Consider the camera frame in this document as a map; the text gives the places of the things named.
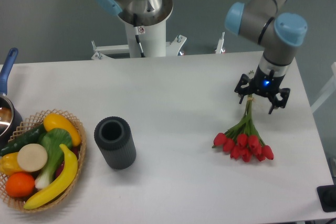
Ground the yellow banana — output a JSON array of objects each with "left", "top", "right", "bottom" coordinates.
[{"left": 23, "top": 144, "right": 78, "bottom": 210}]

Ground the black device at edge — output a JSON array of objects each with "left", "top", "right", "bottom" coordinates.
[{"left": 317, "top": 185, "right": 335, "bottom": 212}]

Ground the green bok choy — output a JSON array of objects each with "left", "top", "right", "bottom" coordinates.
[{"left": 35, "top": 128, "right": 72, "bottom": 190}]

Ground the yellow bell pepper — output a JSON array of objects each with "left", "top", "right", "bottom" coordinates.
[{"left": 1, "top": 152, "right": 24, "bottom": 176}]

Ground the white table clamp bracket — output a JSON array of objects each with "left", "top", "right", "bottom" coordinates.
[{"left": 91, "top": 35, "right": 187, "bottom": 60}]

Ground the white frame at right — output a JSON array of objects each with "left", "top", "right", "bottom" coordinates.
[{"left": 311, "top": 62, "right": 335, "bottom": 113}]

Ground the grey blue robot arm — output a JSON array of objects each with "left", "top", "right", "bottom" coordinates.
[{"left": 96, "top": 0, "right": 308, "bottom": 110}]

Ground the blue handled saucepan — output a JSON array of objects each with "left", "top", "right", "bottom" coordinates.
[{"left": 1, "top": 48, "right": 23, "bottom": 148}]

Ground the woven wicker basket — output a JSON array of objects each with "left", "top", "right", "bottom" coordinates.
[{"left": 1, "top": 109, "right": 87, "bottom": 213}]

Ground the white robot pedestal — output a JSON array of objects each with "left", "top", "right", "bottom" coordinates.
[{"left": 119, "top": 0, "right": 173, "bottom": 56}]

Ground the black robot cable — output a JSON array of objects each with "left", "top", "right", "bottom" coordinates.
[{"left": 132, "top": 13, "right": 146, "bottom": 58}]

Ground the beige round disc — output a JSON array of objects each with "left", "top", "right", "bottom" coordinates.
[{"left": 17, "top": 144, "right": 48, "bottom": 172}]

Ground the right table clamp screw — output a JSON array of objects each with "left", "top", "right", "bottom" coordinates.
[{"left": 215, "top": 32, "right": 226, "bottom": 54}]

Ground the green cucumber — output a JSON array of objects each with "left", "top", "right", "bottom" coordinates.
[{"left": 1, "top": 124, "right": 46, "bottom": 156}]

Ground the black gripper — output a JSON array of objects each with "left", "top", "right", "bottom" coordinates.
[{"left": 234, "top": 67, "right": 290, "bottom": 114}]

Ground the dark grey ribbed vase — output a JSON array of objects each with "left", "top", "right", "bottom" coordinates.
[{"left": 94, "top": 116, "right": 137, "bottom": 169}]

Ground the orange fruit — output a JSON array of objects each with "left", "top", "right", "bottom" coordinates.
[{"left": 5, "top": 172, "right": 35, "bottom": 198}]

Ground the red tulip bouquet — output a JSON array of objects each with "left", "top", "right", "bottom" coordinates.
[{"left": 212, "top": 94, "right": 274, "bottom": 163}]

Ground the yellow squash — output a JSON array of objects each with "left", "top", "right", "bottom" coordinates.
[{"left": 43, "top": 113, "right": 81, "bottom": 147}]

